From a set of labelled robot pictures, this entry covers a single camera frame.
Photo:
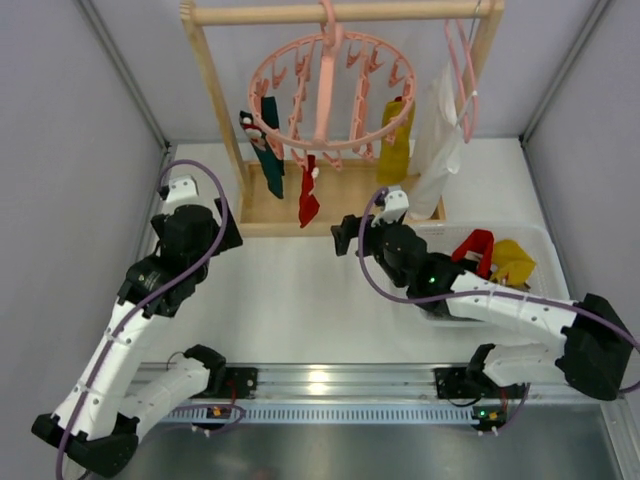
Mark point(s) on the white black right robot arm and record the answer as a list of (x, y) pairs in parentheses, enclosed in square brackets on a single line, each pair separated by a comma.
[(583, 344)]

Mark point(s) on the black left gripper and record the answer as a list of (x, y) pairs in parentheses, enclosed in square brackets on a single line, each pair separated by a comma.
[(228, 226)]

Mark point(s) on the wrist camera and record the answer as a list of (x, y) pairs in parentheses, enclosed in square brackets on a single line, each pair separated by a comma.
[(393, 203), (179, 191)]

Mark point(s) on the red green christmas sock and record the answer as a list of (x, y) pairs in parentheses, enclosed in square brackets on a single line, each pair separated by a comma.
[(254, 134)]

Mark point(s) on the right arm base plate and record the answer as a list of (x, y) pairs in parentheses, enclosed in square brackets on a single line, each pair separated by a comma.
[(463, 384)]

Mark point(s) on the aluminium mounting rail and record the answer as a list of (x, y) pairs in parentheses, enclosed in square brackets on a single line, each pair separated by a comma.
[(313, 382)]

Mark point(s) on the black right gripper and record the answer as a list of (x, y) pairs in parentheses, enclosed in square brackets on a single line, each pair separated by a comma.
[(341, 235)]

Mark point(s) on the white perforated plastic basket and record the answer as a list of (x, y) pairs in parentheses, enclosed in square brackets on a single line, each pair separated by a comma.
[(547, 278)]

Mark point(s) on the red sock with pompom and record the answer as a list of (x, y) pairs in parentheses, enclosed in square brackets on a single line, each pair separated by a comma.
[(480, 242), (308, 204)]

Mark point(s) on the dark green sock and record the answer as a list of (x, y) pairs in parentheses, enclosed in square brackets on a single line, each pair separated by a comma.
[(272, 163)]

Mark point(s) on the grey slotted cable duct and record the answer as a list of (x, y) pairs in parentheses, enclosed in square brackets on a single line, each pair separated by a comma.
[(355, 414)]

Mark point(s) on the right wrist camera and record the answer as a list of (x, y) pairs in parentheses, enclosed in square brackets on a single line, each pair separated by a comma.
[(393, 203)]

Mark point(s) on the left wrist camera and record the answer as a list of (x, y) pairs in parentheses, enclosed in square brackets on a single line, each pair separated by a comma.
[(179, 191)]

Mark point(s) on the wooden clothes rack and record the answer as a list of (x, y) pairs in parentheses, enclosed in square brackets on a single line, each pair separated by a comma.
[(339, 192)]

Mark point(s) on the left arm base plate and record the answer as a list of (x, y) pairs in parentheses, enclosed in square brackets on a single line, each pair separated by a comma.
[(237, 383)]

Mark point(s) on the pink clothes hanger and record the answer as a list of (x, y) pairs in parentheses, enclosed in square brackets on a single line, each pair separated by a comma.
[(467, 103)]

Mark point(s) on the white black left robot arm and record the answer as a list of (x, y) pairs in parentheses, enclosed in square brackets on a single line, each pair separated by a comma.
[(99, 425)]

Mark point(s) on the white cloth garment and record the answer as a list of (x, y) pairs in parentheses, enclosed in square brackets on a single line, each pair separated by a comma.
[(436, 154)]

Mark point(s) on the pink round clip hanger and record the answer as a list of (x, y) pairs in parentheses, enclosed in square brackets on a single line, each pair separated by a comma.
[(326, 48)]

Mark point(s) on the yellow sock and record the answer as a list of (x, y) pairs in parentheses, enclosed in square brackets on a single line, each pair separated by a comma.
[(394, 158), (513, 265)]

